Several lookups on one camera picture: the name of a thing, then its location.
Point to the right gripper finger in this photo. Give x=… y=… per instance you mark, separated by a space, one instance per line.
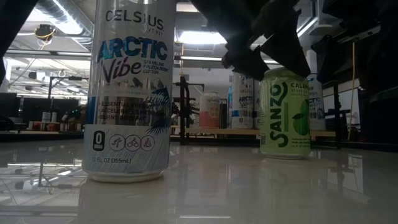
x=289 y=46
x=245 y=62

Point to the red silver beverage can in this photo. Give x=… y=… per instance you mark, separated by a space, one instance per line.
x=210 y=109

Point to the green Sanzo Calamansi can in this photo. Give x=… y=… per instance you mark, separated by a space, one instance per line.
x=284 y=124

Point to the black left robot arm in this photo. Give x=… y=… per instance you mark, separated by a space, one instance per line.
x=12 y=25

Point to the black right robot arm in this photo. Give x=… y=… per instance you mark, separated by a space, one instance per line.
x=367 y=31

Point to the long tube light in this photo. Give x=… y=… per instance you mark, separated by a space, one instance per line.
x=199 y=58

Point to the ceiling light panel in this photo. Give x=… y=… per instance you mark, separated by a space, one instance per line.
x=199 y=37

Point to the black box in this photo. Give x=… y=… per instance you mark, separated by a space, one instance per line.
x=223 y=115

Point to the white bottle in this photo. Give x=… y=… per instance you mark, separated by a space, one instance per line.
x=46 y=116
x=54 y=117

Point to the black partition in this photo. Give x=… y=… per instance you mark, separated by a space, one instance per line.
x=34 y=107

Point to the silver ceiling duct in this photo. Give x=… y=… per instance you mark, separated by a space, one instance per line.
x=68 y=15

